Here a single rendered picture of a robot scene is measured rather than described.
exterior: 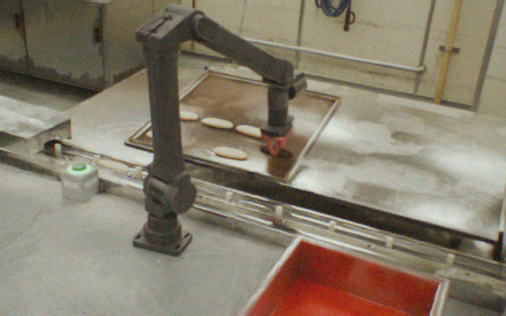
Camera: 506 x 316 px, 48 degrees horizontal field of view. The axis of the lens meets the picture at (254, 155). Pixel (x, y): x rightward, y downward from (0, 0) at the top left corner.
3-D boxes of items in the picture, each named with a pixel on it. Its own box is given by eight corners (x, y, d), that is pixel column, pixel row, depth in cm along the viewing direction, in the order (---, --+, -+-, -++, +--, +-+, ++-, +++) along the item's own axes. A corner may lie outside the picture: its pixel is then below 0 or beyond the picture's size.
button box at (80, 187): (60, 207, 150) (57, 170, 146) (80, 195, 157) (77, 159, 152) (85, 216, 148) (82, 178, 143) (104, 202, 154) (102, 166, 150)
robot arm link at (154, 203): (145, 216, 131) (160, 225, 128) (144, 177, 126) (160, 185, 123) (174, 202, 137) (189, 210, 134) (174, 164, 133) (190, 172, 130)
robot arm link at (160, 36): (125, 12, 110) (160, 22, 104) (176, 0, 119) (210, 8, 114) (143, 204, 132) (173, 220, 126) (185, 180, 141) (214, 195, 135)
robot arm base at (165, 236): (130, 245, 131) (178, 257, 128) (130, 215, 128) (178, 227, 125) (148, 227, 139) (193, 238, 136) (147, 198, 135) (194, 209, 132)
